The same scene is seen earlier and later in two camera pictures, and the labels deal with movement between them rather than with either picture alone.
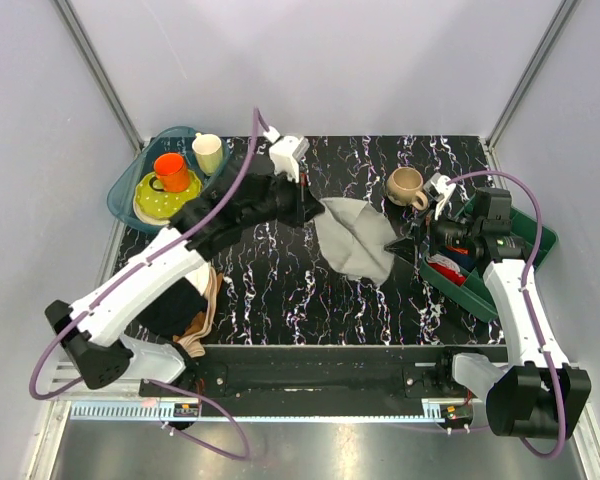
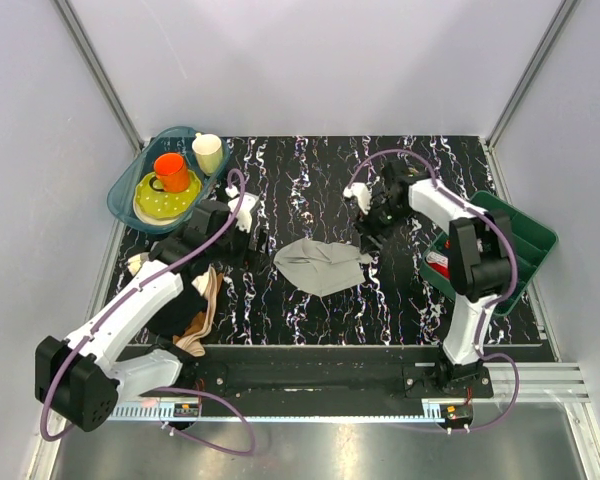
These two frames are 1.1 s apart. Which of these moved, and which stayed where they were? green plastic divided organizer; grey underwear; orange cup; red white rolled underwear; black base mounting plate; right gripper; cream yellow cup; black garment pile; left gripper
Moved: left gripper; right gripper; grey underwear
Stayed: cream yellow cup; orange cup; red white rolled underwear; black garment pile; green plastic divided organizer; black base mounting plate
